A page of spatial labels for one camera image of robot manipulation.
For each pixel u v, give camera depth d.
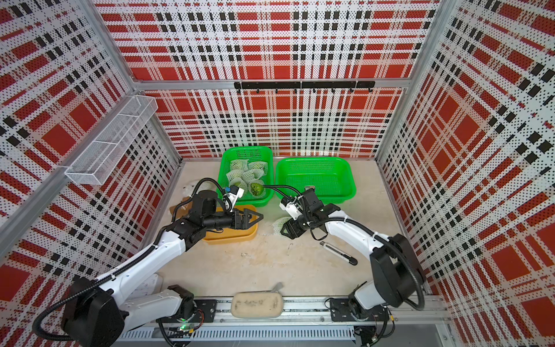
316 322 0.72
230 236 0.86
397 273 0.42
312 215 0.65
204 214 0.62
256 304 0.71
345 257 0.86
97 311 0.39
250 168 1.08
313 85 0.89
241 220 0.67
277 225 0.82
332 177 1.13
